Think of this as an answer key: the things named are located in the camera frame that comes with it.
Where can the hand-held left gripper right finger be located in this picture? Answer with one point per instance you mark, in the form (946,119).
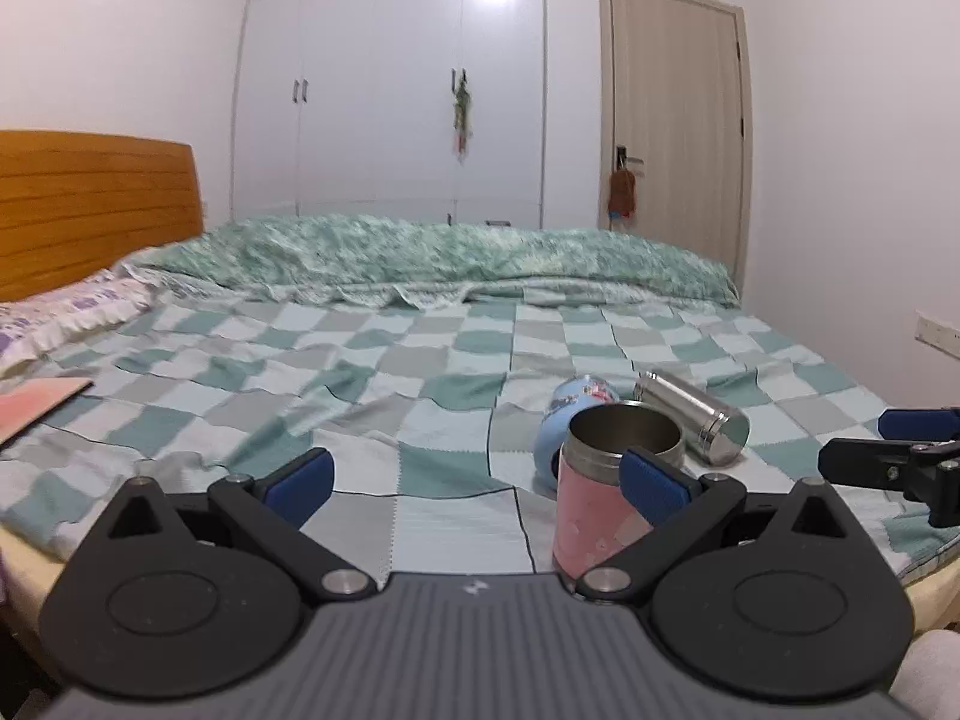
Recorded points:
(654,486)

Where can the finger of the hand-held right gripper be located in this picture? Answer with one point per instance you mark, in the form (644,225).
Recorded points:
(919,423)
(862,459)

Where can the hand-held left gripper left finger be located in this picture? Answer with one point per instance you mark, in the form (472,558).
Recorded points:
(304,484)

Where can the pink steel-rimmed cup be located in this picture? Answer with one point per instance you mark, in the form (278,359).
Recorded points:
(592,514)

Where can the silver steel flask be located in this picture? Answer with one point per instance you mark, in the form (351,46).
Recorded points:
(694,420)

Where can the light blue printed cup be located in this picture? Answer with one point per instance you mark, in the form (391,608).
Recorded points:
(559,427)

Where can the green checkered bedsheet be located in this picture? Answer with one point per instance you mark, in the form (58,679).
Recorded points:
(300,382)

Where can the person's leg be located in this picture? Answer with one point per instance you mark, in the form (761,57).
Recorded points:
(930,679)

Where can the green floral quilt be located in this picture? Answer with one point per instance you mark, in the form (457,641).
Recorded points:
(420,255)

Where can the pink book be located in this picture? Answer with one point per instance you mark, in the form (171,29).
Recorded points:
(34,405)

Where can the brown hanging pouch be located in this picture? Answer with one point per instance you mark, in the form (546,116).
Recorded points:
(622,195)

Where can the purple floral pillow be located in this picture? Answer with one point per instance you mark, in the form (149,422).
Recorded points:
(52,315)

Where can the wooden headboard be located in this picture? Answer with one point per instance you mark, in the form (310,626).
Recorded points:
(90,202)

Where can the beige wooden door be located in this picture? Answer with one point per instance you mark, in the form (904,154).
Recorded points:
(675,127)

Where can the white wardrobe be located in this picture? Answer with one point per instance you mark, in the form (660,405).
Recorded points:
(375,90)

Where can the green hanging ornament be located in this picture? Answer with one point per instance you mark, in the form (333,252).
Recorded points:
(461,112)

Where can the white wall socket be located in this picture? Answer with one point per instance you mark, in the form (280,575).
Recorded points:
(937,333)

